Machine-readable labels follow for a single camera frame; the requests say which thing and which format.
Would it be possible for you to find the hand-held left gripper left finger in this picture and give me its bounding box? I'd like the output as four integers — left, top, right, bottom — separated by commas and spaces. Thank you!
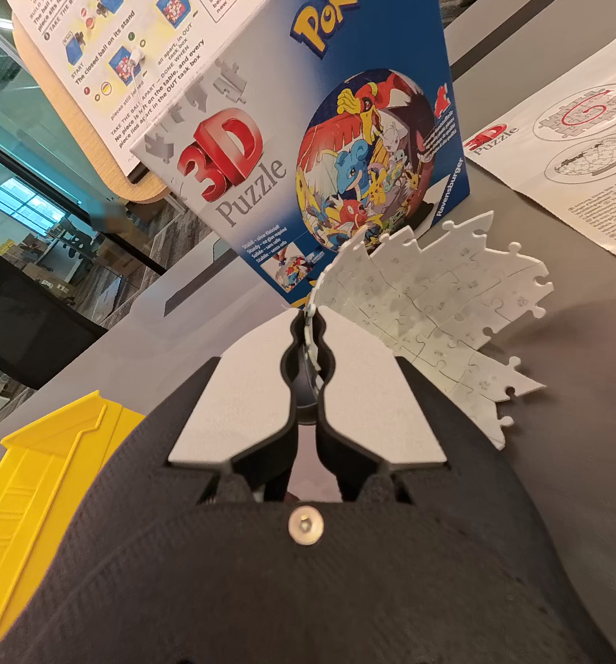
168, 307, 309, 501

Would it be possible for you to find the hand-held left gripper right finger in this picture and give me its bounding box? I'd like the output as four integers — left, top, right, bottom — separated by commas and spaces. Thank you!
312, 306, 448, 501

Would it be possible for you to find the partly built puzzle ball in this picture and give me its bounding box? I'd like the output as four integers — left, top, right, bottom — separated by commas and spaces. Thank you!
303, 210, 554, 449

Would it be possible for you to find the blue puzzle box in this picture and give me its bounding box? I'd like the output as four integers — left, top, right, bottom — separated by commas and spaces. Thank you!
130, 0, 471, 304

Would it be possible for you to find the yellow plastic bin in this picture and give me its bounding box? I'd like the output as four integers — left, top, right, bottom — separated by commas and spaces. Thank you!
0, 390, 147, 660

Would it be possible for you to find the light wooden panel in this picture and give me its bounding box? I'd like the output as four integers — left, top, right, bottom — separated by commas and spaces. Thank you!
11, 13, 170, 204

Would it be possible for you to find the white instruction leaflet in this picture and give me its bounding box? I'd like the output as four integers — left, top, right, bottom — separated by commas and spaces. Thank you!
464, 37, 616, 260

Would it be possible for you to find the white instruction card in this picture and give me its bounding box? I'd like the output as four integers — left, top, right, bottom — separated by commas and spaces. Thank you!
7, 0, 270, 177

